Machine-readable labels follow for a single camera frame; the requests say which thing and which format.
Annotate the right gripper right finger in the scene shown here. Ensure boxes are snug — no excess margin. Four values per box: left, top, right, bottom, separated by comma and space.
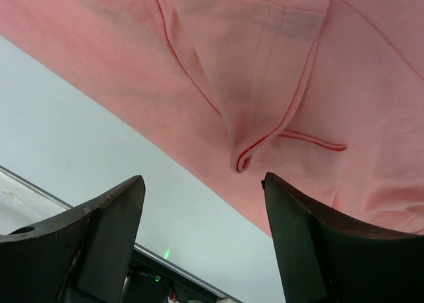
262, 173, 423, 302

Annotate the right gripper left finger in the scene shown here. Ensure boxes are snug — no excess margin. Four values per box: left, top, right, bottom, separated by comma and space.
1, 175, 145, 302

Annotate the pink t-shirt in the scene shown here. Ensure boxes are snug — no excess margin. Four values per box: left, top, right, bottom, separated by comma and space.
1, 0, 423, 234

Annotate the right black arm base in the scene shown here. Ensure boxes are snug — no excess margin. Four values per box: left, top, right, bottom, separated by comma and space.
121, 244, 237, 302

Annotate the white foam strip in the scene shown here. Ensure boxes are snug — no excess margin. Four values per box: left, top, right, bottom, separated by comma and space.
0, 166, 72, 235

